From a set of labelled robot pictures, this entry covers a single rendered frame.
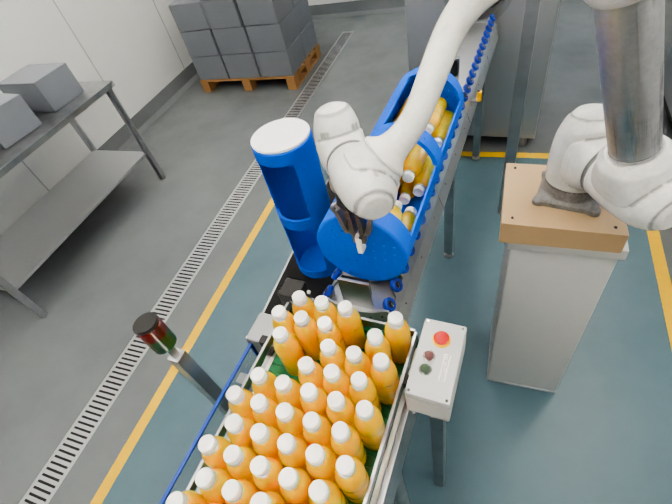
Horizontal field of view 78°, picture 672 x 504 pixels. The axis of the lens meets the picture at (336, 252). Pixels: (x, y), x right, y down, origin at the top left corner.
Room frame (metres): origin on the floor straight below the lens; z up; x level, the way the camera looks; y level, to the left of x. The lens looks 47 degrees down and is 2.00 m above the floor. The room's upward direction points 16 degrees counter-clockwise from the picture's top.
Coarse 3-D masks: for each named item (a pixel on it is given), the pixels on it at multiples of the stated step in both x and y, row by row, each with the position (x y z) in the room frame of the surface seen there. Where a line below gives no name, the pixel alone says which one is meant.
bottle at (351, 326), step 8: (352, 312) 0.64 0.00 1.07; (336, 320) 0.66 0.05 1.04; (344, 320) 0.63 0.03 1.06; (352, 320) 0.63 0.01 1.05; (360, 320) 0.64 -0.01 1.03; (344, 328) 0.63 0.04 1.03; (352, 328) 0.62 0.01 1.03; (360, 328) 0.63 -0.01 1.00; (344, 336) 0.63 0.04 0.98; (352, 336) 0.62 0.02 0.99; (360, 336) 0.63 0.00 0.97; (352, 344) 0.62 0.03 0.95; (360, 344) 0.62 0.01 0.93
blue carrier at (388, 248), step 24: (408, 72) 1.59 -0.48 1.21; (408, 96) 1.60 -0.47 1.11; (456, 96) 1.49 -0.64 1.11; (384, 120) 1.28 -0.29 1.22; (456, 120) 1.35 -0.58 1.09; (432, 144) 1.13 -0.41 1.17; (432, 192) 1.03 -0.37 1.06; (384, 216) 0.82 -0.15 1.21; (336, 240) 0.87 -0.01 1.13; (384, 240) 0.78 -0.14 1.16; (408, 240) 0.79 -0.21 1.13; (336, 264) 0.88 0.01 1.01; (360, 264) 0.84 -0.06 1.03; (384, 264) 0.79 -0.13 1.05
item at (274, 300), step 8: (328, 184) 2.42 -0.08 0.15; (328, 192) 2.33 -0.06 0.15; (288, 264) 1.76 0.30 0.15; (296, 264) 1.74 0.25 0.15; (288, 272) 1.69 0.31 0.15; (296, 272) 1.67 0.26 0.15; (280, 280) 1.65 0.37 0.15; (304, 280) 1.60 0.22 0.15; (312, 280) 1.58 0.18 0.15; (320, 280) 1.56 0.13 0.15; (328, 280) 1.54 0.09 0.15; (312, 288) 1.52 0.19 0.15; (320, 288) 1.50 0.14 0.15; (272, 296) 1.54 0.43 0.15; (312, 296) 1.46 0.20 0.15; (272, 304) 1.49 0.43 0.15; (280, 304) 1.47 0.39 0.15; (264, 312) 1.45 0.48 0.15
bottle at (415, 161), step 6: (414, 150) 1.18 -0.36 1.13; (420, 150) 1.18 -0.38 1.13; (408, 156) 1.16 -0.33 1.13; (414, 156) 1.15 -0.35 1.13; (420, 156) 1.15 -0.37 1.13; (426, 156) 1.17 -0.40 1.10; (408, 162) 1.13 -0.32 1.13; (414, 162) 1.12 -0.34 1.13; (420, 162) 1.13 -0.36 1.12; (408, 168) 1.11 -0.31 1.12; (414, 168) 1.10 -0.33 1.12; (420, 168) 1.11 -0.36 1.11; (414, 174) 1.09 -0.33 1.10
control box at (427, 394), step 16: (432, 320) 0.54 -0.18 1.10; (432, 336) 0.49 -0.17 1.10; (464, 336) 0.47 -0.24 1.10; (416, 352) 0.47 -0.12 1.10; (448, 352) 0.44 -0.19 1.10; (416, 368) 0.43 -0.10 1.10; (432, 368) 0.42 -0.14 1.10; (448, 368) 0.41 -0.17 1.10; (416, 384) 0.39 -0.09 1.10; (432, 384) 0.38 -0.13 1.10; (448, 384) 0.37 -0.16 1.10; (416, 400) 0.37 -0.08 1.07; (432, 400) 0.35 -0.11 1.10; (448, 400) 0.34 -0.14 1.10; (432, 416) 0.35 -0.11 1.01; (448, 416) 0.33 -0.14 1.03
